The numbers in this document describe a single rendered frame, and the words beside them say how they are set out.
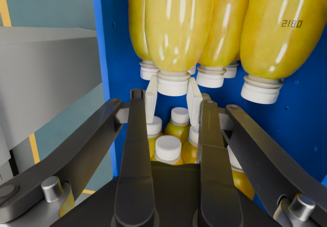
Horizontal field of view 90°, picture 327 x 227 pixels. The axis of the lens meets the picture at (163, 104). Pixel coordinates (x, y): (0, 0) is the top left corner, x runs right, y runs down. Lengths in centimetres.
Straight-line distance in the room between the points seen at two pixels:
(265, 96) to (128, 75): 20
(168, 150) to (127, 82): 13
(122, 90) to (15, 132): 45
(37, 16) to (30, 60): 100
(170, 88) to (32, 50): 53
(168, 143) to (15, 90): 49
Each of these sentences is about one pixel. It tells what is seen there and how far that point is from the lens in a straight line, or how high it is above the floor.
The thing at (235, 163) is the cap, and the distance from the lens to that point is 26.
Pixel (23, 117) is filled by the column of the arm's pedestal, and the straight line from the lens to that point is 67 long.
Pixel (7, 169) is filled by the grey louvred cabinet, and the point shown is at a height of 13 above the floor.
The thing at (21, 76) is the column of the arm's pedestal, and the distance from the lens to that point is 63.
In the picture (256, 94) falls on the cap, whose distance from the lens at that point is 21.
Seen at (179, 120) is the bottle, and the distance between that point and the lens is 33.
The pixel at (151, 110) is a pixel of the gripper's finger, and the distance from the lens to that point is 15.
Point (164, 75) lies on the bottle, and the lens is 19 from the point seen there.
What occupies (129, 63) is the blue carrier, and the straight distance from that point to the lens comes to 28.
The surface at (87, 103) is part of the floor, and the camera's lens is 162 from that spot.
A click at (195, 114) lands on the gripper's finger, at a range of 15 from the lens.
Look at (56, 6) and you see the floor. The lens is 155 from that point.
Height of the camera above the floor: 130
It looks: 65 degrees down
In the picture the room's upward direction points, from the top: 173 degrees counter-clockwise
